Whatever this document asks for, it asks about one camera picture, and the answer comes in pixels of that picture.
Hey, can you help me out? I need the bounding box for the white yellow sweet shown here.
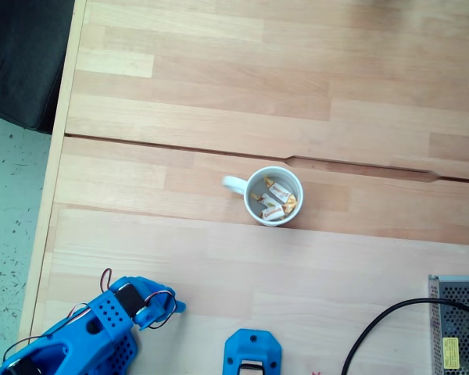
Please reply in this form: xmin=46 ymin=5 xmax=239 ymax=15
xmin=260 ymin=195 xmax=298 ymax=222
xmin=263 ymin=176 xmax=292 ymax=202
xmin=249 ymin=191 xmax=282 ymax=210

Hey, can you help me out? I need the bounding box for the white ceramic mug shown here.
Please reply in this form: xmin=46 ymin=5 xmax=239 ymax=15
xmin=221 ymin=166 xmax=305 ymax=227

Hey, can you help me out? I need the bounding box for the light wooden board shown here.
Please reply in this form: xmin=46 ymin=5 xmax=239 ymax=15
xmin=23 ymin=202 xmax=469 ymax=375

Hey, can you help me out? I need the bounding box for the black power cable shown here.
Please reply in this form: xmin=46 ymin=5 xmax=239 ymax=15
xmin=342 ymin=298 xmax=469 ymax=375

